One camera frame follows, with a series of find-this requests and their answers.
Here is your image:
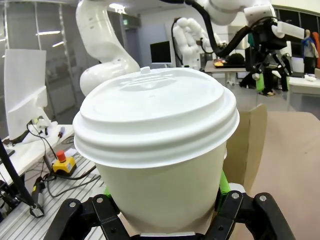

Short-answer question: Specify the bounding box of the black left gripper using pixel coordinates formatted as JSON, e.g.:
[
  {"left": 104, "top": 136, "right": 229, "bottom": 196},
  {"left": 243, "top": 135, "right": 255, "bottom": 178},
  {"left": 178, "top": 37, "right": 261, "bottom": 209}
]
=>
[{"left": 245, "top": 17, "right": 293, "bottom": 92}]

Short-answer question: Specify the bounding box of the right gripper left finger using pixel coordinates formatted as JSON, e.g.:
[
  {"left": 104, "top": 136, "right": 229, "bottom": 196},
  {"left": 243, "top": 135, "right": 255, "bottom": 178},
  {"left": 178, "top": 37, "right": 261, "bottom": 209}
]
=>
[{"left": 51, "top": 186, "right": 141, "bottom": 240}]

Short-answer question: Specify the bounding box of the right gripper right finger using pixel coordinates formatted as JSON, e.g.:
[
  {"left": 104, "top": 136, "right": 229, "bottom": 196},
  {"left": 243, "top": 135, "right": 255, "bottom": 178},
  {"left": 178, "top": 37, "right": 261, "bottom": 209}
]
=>
[{"left": 199, "top": 169, "right": 296, "bottom": 240}]

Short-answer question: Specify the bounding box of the small cardboard box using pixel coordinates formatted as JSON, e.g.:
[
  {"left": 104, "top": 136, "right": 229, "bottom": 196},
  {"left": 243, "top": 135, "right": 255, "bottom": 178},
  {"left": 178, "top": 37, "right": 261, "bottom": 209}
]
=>
[{"left": 224, "top": 103, "right": 269, "bottom": 194}]

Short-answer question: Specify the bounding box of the white paper cup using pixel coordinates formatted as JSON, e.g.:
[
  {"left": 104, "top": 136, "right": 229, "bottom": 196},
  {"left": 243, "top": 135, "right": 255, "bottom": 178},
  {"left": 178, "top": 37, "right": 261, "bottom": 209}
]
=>
[{"left": 95, "top": 141, "right": 228, "bottom": 232}]

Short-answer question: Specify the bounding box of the white plastic cup lid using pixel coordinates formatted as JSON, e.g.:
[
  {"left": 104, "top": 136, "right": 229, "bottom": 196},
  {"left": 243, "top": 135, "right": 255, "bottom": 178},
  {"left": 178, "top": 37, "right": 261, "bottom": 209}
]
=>
[{"left": 72, "top": 66, "right": 241, "bottom": 168}]

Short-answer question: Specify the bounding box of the white background table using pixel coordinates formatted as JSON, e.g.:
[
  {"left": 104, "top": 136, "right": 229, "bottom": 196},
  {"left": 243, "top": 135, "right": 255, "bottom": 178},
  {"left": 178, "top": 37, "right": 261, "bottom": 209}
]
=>
[{"left": 286, "top": 73, "right": 320, "bottom": 96}]

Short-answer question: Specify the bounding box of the background table with tray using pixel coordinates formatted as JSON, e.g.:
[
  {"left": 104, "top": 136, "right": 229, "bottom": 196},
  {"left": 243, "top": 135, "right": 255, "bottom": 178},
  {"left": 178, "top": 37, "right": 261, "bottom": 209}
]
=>
[{"left": 204, "top": 57, "right": 254, "bottom": 87}]

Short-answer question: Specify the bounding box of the yellow emergency stop button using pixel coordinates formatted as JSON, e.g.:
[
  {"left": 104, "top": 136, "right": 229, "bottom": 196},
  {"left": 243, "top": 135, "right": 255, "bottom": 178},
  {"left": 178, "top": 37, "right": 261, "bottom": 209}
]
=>
[{"left": 51, "top": 150, "right": 77, "bottom": 175}]

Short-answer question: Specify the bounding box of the white padded background robot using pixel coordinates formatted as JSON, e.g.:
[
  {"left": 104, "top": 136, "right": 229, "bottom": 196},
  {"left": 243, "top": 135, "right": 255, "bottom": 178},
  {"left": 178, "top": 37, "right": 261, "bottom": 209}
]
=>
[{"left": 171, "top": 16, "right": 221, "bottom": 69}]

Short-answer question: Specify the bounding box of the black computer monitor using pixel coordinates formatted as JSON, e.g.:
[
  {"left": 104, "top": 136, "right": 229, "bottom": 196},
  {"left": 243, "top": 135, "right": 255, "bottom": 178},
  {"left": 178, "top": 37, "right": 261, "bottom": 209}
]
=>
[{"left": 149, "top": 41, "right": 173, "bottom": 65}]

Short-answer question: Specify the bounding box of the white monitor back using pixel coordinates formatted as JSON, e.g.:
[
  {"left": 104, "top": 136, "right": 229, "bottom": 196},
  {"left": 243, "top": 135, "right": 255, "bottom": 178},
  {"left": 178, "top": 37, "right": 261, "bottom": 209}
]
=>
[{"left": 4, "top": 48, "right": 52, "bottom": 145}]

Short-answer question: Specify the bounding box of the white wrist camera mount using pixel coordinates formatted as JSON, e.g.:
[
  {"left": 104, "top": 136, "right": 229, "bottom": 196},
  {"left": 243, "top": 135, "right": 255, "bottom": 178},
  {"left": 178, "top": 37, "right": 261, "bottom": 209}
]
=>
[{"left": 271, "top": 20, "right": 307, "bottom": 39}]

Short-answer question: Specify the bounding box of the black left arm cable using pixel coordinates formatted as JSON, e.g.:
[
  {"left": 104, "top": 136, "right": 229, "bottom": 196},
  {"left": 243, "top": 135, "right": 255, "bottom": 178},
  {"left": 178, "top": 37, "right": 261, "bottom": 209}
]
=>
[{"left": 184, "top": 0, "right": 254, "bottom": 58}]

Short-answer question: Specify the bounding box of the black emergency stop cable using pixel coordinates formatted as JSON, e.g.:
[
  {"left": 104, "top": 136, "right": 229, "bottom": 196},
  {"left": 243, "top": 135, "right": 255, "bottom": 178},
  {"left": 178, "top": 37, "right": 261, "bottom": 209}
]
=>
[{"left": 25, "top": 121, "right": 101, "bottom": 199}]

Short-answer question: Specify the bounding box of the black camera stand pole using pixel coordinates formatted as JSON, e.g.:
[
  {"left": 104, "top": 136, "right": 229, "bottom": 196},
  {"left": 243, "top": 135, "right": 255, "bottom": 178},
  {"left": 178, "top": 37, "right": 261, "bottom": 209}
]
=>
[{"left": 0, "top": 139, "right": 45, "bottom": 217}]

